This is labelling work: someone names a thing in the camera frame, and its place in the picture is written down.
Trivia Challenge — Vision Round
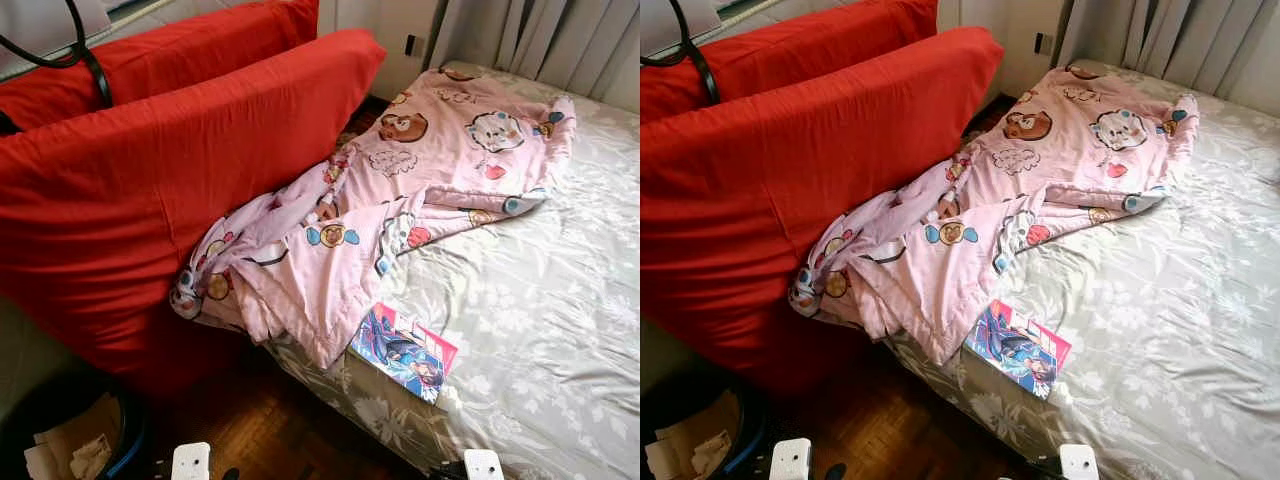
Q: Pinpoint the colourful comic magazine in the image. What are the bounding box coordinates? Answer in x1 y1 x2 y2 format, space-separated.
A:
348 303 459 406
963 298 1073 401

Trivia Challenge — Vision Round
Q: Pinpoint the black waste bin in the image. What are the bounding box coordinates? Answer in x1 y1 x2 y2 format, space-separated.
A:
0 375 153 480
640 375 769 480

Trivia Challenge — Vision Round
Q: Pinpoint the brown crumpled paper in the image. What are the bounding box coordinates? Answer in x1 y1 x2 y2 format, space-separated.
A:
22 393 123 480
645 390 741 480

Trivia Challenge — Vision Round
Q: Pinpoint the pink cartoon blanket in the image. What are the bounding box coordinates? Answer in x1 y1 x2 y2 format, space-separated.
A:
787 65 1199 368
168 65 578 371

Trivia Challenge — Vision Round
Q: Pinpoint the large red cushion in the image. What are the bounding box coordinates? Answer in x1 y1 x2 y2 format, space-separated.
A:
0 0 321 136
640 27 1006 391
640 0 939 126
0 28 388 396

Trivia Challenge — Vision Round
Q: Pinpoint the bed with beige floral sheet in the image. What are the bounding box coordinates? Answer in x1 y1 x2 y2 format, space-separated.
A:
262 62 641 480
880 60 1280 480

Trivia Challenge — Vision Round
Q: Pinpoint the black curved tube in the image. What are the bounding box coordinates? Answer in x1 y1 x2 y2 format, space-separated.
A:
640 0 721 106
0 0 114 109

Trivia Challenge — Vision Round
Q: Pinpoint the grey curtain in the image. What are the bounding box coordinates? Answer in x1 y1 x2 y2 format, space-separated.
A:
430 0 641 113
1058 0 1280 116

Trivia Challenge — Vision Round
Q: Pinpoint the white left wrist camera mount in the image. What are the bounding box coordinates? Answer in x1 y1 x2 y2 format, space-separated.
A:
770 438 812 480
171 442 212 480

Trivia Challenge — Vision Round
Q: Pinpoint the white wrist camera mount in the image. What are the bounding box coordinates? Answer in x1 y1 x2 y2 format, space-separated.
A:
770 438 812 480
171 442 212 480
463 449 505 480
1060 444 1101 480

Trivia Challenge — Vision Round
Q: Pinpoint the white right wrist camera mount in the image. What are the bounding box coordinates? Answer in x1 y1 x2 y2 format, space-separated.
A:
1060 444 1101 480
463 449 505 480

